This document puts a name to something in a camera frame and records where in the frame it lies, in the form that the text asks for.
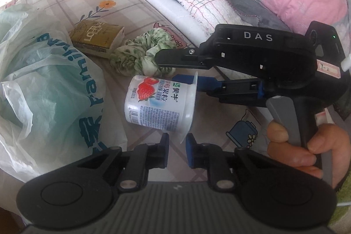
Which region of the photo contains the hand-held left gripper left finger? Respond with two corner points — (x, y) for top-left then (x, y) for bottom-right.
(75, 132), (171, 192)

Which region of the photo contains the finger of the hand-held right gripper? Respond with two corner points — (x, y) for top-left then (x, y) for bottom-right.
(154, 48), (215, 71)
(172, 73), (265, 107)

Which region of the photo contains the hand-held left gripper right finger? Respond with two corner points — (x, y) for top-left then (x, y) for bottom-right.
(185, 133), (271, 192)

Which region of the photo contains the strawberry yogurt cup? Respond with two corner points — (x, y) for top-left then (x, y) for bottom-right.
(124, 71), (199, 144)

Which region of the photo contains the person's right hand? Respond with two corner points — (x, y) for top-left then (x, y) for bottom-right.
(266, 121), (351, 189)

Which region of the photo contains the green dotted scrunchie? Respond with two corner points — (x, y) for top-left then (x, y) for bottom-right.
(109, 29), (179, 77)

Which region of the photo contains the yellow tissue pack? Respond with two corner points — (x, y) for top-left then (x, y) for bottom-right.
(68, 20), (126, 59)

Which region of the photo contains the white and green plastic bag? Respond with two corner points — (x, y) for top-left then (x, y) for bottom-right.
(0, 3), (128, 183)

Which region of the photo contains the green fuzzy cloth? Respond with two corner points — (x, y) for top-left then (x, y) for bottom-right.
(327, 181), (351, 227)

